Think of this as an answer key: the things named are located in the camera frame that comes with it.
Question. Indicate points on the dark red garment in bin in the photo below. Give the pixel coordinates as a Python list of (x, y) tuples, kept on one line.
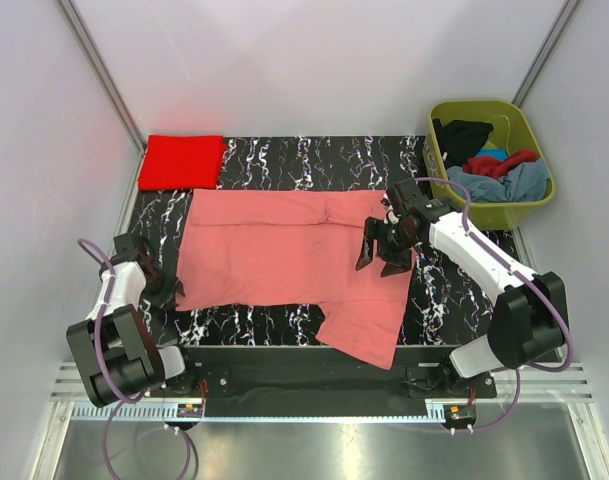
[(490, 167)]

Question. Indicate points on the folded red t shirt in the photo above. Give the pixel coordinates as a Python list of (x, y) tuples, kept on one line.
[(178, 163)]

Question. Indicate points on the olive green plastic bin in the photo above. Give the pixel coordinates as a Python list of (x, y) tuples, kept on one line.
[(486, 147)]

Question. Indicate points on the bright blue garment in bin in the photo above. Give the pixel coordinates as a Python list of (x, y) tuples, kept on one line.
[(496, 153)]

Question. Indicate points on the grey blue garment in bin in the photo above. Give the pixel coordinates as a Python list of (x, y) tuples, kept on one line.
[(528, 182)]

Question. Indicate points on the aluminium frame rail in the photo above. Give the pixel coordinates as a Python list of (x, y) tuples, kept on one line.
[(380, 402)]

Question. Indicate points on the right aluminium corner post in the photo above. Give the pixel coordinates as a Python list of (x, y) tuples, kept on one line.
[(557, 30)]

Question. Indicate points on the aluminium corner post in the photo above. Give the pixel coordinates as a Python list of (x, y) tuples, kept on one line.
[(557, 30), (81, 32)]

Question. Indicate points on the pink t shirt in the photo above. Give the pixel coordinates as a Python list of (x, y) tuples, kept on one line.
[(269, 248)]

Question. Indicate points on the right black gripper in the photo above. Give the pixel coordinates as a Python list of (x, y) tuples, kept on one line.
[(396, 262)]

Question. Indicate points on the black garment in bin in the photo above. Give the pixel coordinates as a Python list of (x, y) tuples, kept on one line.
[(461, 139)]

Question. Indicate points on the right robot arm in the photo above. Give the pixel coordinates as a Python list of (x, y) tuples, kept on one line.
[(530, 316)]

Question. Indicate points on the left aluminium corner post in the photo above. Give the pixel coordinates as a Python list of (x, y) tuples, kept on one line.
[(81, 32)]

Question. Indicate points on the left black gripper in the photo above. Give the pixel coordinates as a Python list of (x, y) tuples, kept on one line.
[(163, 299)]

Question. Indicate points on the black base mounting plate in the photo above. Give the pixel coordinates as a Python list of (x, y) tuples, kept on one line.
[(308, 367)]

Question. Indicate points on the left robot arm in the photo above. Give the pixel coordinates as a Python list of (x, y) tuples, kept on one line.
[(114, 353)]

